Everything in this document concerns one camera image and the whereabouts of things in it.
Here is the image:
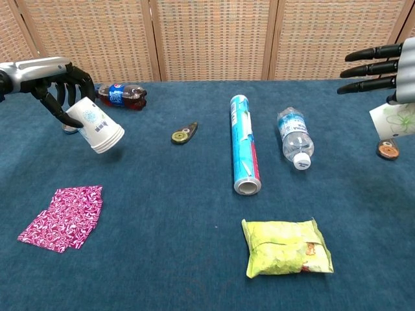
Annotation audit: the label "orange correction tape dispenser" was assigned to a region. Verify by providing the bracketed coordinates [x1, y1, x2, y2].
[376, 138, 400, 161]

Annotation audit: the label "green correction tape dispenser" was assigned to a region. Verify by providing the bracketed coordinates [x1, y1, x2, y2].
[171, 121, 199, 145]

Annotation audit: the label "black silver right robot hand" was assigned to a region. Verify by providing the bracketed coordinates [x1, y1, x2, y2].
[337, 37, 415, 106]

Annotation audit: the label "small cola bottle blue label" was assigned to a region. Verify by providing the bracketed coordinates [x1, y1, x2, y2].
[94, 83, 148, 112]

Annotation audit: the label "pink patterned paper packets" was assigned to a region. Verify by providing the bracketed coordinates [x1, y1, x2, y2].
[18, 185, 104, 253]

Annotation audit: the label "stack of white paper cups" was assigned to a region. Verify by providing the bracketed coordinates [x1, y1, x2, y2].
[65, 96, 126, 154]

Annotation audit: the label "white cup with green flower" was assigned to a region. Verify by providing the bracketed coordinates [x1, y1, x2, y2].
[369, 102, 415, 139]

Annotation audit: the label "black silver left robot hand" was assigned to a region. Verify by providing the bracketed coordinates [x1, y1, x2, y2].
[0, 56, 97, 129]

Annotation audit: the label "woven bamboo folding screen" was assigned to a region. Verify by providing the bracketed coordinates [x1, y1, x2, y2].
[0, 0, 415, 84]

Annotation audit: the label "teal cling film roll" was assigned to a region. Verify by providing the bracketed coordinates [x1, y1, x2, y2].
[230, 94, 262, 196]

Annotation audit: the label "yellow-green snack pack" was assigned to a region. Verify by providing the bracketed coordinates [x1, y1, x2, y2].
[241, 217, 334, 279]

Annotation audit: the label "blue carpet table cover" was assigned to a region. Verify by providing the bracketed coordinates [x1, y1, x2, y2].
[0, 79, 415, 311]

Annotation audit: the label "clear water bottle white cap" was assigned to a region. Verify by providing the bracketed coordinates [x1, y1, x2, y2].
[277, 107, 315, 170]

